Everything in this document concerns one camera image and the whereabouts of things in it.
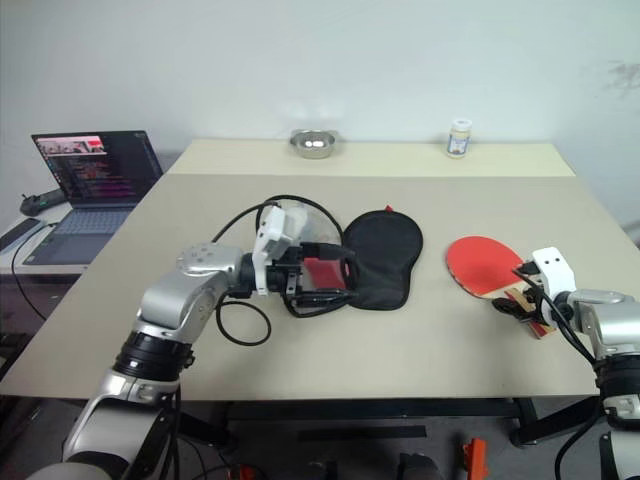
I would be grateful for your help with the orange clamp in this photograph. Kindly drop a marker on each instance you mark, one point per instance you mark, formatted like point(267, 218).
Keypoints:
point(475, 455)
point(241, 472)

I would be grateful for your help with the white capped jar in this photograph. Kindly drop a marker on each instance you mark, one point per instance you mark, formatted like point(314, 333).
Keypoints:
point(459, 140)

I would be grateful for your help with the stainless steel bowl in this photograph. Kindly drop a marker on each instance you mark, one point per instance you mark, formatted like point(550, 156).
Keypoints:
point(313, 144)

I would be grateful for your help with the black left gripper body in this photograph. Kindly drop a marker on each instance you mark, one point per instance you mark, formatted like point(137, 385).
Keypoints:
point(285, 272)

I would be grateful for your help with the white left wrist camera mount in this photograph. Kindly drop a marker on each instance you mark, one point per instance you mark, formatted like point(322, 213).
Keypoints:
point(272, 232)

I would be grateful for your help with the black smartphone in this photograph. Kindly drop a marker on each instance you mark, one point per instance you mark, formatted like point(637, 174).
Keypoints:
point(20, 233)

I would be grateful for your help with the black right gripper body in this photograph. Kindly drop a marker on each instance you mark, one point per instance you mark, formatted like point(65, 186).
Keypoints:
point(539, 302)

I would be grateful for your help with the black handheld controller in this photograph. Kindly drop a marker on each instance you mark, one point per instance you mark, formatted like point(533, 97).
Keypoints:
point(42, 201)

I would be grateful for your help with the black paddle case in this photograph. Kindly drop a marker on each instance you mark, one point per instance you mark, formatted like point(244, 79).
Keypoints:
point(385, 260)

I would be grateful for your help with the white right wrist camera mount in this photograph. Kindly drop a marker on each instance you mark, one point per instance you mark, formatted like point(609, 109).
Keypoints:
point(555, 272)

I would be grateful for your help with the white side table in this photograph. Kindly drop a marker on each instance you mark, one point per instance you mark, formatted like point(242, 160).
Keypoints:
point(30, 270)

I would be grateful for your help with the black table frame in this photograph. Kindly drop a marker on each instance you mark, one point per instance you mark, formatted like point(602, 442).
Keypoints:
point(375, 409)

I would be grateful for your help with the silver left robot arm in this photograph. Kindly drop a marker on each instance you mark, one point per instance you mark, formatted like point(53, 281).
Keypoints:
point(165, 305)

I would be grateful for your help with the dark rounded shape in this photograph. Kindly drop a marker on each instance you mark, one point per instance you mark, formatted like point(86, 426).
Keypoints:
point(419, 466)

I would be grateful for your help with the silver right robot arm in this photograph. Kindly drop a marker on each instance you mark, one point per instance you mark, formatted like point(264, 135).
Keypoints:
point(612, 325)

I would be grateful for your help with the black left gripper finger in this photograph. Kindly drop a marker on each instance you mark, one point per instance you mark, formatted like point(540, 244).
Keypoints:
point(320, 303)
point(325, 250)

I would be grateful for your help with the open grey laptop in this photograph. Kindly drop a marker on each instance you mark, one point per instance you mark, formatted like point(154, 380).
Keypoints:
point(95, 200)

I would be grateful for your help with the red table tennis paddle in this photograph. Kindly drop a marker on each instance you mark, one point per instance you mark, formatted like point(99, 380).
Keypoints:
point(477, 262)

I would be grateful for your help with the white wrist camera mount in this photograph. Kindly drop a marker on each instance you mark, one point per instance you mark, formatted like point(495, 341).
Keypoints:
point(272, 232)
point(555, 272)

